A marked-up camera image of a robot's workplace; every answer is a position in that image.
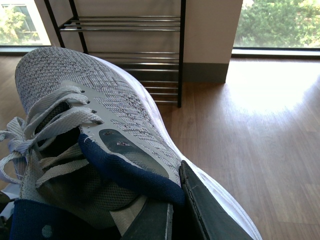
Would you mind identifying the grey knit sneaker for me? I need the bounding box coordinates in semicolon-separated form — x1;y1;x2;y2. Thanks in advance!
0;47;261;240

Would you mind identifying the right window with dark frame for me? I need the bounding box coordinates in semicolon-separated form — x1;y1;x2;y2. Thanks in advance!
232;0;320;60

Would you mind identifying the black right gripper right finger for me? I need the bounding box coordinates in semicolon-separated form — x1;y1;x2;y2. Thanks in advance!
179;161;252;240

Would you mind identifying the window with dark frame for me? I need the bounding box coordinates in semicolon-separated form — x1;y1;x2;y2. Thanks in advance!
0;0;60;56
232;0;320;60

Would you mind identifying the left window with dark frame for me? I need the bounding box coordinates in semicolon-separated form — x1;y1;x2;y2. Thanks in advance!
0;0;60;56

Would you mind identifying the black metal shoe rack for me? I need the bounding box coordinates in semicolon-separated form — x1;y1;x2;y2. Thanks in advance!
44;0;186;108

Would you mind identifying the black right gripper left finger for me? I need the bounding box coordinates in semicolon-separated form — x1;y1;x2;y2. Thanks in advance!
121;198;174;240

